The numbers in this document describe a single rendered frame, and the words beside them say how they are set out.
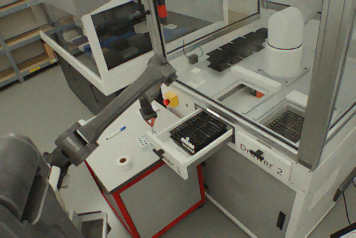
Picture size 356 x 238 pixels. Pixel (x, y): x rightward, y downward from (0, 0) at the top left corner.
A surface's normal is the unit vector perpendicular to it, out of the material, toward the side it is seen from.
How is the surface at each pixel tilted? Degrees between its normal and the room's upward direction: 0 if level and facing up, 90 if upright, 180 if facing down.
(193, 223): 0
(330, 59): 90
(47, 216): 90
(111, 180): 0
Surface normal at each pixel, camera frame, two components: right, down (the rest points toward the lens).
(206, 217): -0.14, -0.77
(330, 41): -0.78, 0.47
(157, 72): 0.10, -0.01
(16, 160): 0.73, -0.59
